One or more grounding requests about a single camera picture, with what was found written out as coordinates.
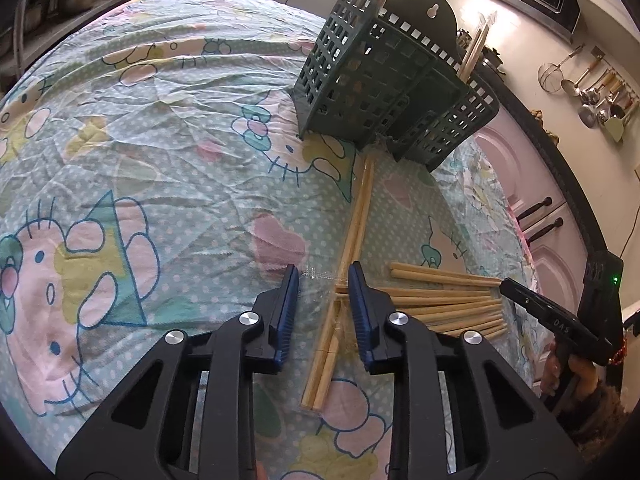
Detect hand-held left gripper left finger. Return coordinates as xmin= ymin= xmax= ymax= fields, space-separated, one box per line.
xmin=55 ymin=264 xmax=301 ymax=480

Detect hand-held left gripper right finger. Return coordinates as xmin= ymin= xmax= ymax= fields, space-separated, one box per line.
xmin=347 ymin=261 xmax=586 ymax=480

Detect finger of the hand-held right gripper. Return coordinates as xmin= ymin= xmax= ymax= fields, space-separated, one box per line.
xmin=499 ymin=278 xmax=608 ymax=361

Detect pile of wooden chopsticks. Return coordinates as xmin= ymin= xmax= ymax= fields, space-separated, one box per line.
xmin=390 ymin=261 xmax=508 ymax=343

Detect green plastic utensil basket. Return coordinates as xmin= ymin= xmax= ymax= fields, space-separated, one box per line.
xmin=292 ymin=0 xmax=501 ymax=173

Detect person's right forearm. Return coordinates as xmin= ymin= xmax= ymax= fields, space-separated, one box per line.
xmin=565 ymin=375 xmax=633 ymax=461

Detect person's right hand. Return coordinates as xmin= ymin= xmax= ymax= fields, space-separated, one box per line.
xmin=541 ymin=342 xmax=601 ymax=401

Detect pink blanket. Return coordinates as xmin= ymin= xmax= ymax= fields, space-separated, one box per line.
xmin=502 ymin=185 xmax=536 ymax=271

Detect ginger roots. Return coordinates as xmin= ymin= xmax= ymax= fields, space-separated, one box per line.
xmin=531 ymin=107 xmax=560 ymax=143

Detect green spatula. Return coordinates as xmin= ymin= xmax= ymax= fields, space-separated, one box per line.
xmin=605 ymin=95 xmax=638 ymax=143

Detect printed cartoon tablecloth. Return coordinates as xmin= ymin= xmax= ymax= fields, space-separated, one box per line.
xmin=0 ymin=0 xmax=538 ymax=480

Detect steel ladle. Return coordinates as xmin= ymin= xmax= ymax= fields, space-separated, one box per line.
xmin=560 ymin=57 xmax=601 ymax=98

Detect metal shelf rack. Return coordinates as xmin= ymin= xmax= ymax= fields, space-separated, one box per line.
xmin=0 ymin=0 xmax=173 ymax=91

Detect power cable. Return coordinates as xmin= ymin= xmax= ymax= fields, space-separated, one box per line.
xmin=619 ymin=172 xmax=639 ymax=261

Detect wire mesh strainer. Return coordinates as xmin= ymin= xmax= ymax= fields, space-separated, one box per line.
xmin=537 ymin=44 xmax=586 ymax=93

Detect white wall cabinets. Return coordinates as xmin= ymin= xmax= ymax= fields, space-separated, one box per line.
xmin=574 ymin=0 xmax=640 ymax=76

